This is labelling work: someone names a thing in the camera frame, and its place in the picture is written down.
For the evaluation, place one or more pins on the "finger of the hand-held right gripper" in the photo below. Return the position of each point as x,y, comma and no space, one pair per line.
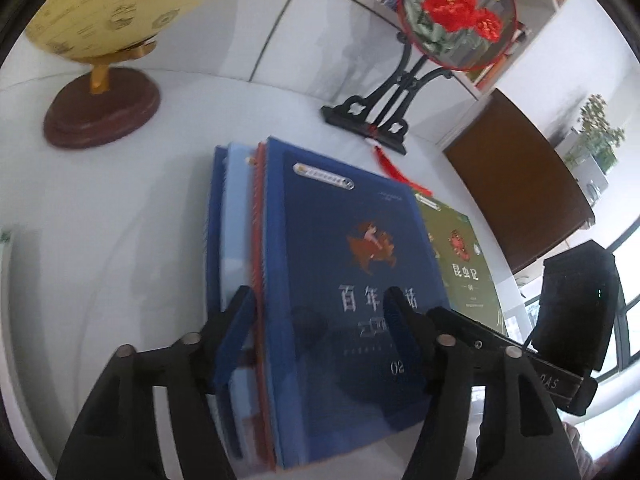
465,325

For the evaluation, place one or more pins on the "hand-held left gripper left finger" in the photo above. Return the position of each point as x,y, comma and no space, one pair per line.
235,340

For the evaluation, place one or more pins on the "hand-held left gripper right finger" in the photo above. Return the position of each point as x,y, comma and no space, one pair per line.
402,330

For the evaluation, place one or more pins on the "green insect book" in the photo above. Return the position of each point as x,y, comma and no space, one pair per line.
480,290

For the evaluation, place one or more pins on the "red book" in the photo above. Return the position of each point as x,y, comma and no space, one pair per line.
257,240

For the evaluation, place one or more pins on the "light blue book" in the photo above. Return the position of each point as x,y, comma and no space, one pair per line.
237,230

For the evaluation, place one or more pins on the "dark blue book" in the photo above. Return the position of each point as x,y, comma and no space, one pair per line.
216,210
325,240

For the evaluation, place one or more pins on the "person's right hand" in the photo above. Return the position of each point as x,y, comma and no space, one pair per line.
580,455

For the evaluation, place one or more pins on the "brown wooden cabinet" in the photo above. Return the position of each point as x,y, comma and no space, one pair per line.
510,175

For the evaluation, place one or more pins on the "red tassel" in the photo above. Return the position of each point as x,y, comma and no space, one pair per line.
395,170

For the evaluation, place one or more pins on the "potted green plant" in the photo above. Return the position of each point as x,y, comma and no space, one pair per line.
595,125

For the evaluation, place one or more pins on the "black fan stand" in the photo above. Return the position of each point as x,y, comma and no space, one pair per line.
360,112

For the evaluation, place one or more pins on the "white bookshelf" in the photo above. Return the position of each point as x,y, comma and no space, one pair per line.
325,25

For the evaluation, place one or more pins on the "round embroidered fan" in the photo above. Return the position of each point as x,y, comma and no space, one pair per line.
450,0

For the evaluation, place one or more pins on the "yellow globe with wooden base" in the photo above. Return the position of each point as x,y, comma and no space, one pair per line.
110,5

